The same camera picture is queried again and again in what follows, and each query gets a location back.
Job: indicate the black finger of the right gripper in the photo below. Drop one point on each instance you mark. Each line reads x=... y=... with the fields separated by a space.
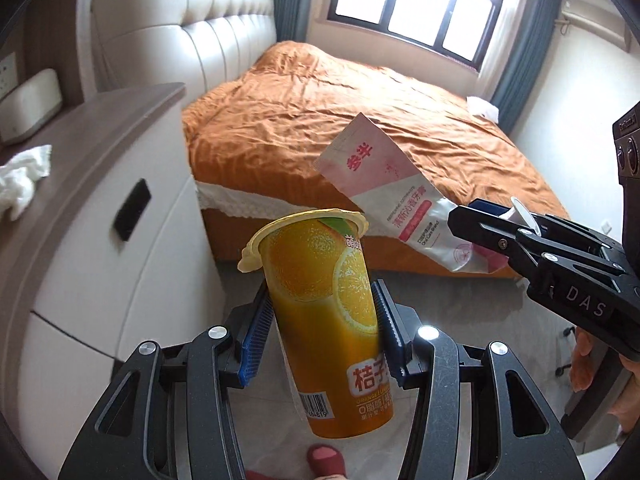
x=550 y=227
x=524 y=248

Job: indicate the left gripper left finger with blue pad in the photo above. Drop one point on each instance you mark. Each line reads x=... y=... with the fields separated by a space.
x=131 y=431

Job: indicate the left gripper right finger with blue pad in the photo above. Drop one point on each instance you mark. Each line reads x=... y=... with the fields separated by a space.
x=514 y=432

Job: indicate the pink white toothpaste tube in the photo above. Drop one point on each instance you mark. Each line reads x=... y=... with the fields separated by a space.
x=370 y=169

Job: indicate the orange juice cup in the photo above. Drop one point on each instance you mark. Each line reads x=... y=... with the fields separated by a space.
x=319 y=286

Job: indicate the person's hand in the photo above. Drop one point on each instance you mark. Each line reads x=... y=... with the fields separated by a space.
x=626 y=408

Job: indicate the white pillow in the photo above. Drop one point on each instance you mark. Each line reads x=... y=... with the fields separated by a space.
x=479 y=107

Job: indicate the teal curtain right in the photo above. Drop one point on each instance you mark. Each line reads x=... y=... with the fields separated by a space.
x=525 y=62

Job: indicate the white desk drawer cabinet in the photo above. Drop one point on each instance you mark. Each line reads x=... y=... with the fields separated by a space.
x=111 y=252

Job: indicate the red slipper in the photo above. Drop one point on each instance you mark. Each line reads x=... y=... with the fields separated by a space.
x=324 y=461

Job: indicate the black framed window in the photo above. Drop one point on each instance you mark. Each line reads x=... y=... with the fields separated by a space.
x=458 y=29

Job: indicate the orange bed cover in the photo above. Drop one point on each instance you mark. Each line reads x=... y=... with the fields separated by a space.
x=302 y=133

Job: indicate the white crumpled tissue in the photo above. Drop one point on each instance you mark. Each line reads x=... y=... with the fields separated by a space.
x=19 y=177

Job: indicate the white tissue box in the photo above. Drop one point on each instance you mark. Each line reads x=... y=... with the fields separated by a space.
x=30 y=106

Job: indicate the cream padded headboard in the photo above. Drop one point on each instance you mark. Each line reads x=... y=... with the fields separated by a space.
x=200 y=44

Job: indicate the black camera box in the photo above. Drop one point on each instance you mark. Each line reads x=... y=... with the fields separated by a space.
x=626 y=138

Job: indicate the white wall socket upper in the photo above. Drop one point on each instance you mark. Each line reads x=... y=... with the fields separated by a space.
x=8 y=75

